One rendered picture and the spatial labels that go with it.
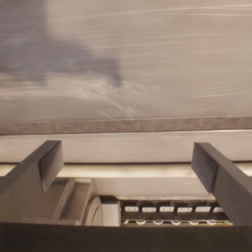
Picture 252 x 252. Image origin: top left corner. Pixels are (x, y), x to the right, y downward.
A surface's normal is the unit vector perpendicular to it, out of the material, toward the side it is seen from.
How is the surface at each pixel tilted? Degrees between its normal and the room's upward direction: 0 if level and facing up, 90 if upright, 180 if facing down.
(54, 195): 100
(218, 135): 0
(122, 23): 0
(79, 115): 0
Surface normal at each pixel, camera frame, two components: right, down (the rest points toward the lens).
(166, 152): -0.05, 0.65
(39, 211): -0.07, -0.86
